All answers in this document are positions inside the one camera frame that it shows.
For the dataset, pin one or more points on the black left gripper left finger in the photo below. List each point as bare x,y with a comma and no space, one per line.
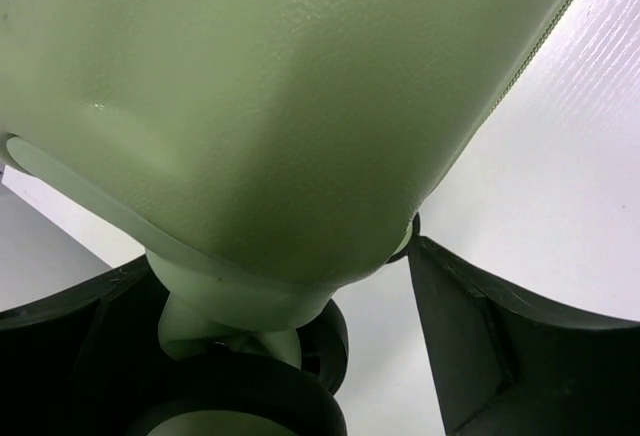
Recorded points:
84,361

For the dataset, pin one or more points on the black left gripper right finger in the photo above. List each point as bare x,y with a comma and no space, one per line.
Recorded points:
507,361

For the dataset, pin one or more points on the green hard-shell suitcase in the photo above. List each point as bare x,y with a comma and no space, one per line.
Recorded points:
265,154

